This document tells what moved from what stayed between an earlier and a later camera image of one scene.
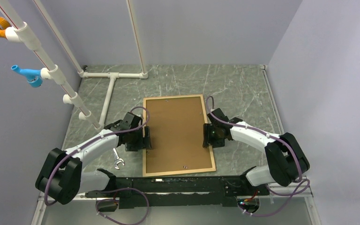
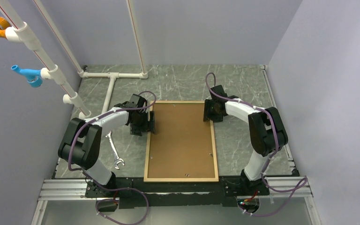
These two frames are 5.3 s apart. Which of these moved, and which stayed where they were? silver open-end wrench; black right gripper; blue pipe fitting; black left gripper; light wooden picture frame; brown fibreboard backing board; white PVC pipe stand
Moved: black right gripper; black left gripper; light wooden picture frame
Stayed: blue pipe fitting; brown fibreboard backing board; white PVC pipe stand; silver open-end wrench
